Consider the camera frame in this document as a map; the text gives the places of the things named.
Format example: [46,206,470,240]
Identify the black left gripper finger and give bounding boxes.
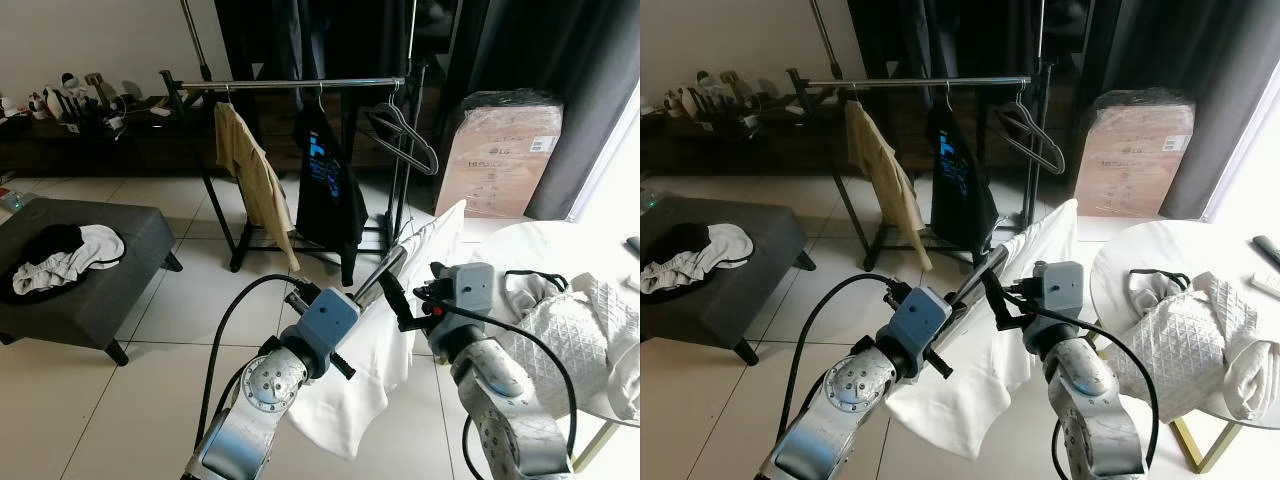
[358,250,413,307]
[948,246,1005,301]
[955,250,1011,308]
[352,246,407,300]

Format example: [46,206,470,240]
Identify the white smooth shirt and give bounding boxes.
[283,200,471,461]
[885,198,1081,461]

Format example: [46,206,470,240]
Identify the white ribbed knit garment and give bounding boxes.
[12,225,126,296]
[640,225,753,296]

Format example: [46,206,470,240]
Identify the grey empty clothes hanger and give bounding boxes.
[365,85,441,173]
[995,85,1068,171]
[365,88,438,178]
[995,88,1066,176]

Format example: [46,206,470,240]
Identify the black T-shirt blue print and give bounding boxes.
[293,105,369,288]
[925,105,1001,256]

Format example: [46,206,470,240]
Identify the round white table gold legs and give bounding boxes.
[468,220,641,473]
[1090,220,1280,473]

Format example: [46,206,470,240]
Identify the white garment black trim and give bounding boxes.
[500,268,571,311]
[1125,268,1193,311]

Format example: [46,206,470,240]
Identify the wrapped brown cardboard box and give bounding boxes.
[435,90,563,219]
[1075,90,1196,219]

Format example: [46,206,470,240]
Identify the beige hanging shirt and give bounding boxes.
[845,100,933,273]
[214,100,301,273]

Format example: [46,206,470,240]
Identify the white quilted cloth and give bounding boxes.
[1105,275,1280,421]
[500,275,641,421]

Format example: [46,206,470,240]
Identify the black clothes rack silver bar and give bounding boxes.
[785,0,1056,273]
[160,0,431,289]

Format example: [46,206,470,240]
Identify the grey fabric ottoman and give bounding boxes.
[0,197,184,366]
[640,195,816,366]

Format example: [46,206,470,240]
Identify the black hanging garments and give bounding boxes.
[848,0,1076,89]
[215,0,451,89]

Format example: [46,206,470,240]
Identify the dark blue hanging garment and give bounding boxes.
[897,0,958,83]
[270,0,331,83]

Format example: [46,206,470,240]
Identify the grey leaning pole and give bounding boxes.
[806,0,841,83]
[178,0,213,83]

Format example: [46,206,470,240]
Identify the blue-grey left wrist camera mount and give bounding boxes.
[298,288,362,353]
[890,288,954,353]

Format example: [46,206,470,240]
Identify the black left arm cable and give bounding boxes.
[195,273,311,451]
[775,273,901,451]

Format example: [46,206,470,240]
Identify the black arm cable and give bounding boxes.
[1030,298,1159,480]
[195,273,311,451]
[775,273,901,451]
[440,298,581,480]

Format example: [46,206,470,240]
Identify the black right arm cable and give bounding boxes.
[440,298,581,480]
[1030,298,1159,480]

